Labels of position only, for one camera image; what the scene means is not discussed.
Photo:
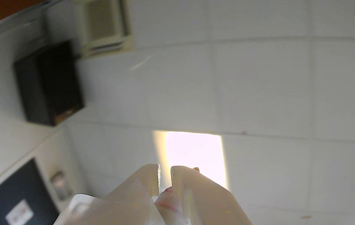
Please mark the white cylindrical wall fixture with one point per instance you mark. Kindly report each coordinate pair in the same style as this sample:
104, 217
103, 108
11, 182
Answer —
61, 185

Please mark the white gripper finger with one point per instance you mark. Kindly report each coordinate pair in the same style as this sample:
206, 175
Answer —
208, 203
127, 203

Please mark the white paper sign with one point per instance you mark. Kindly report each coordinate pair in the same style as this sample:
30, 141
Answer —
19, 213

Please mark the black box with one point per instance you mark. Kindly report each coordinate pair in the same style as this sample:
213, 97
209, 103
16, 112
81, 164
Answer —
49, 84

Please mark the ceiling air conditioner vent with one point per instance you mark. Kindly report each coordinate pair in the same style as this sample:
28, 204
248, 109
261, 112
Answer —
105, 28

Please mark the red whiteboard marker pen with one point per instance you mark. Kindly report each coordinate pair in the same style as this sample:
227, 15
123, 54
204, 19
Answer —
168, 206

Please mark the bright rectangular ceiling light panel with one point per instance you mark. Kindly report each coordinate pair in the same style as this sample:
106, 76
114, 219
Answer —
193, 153

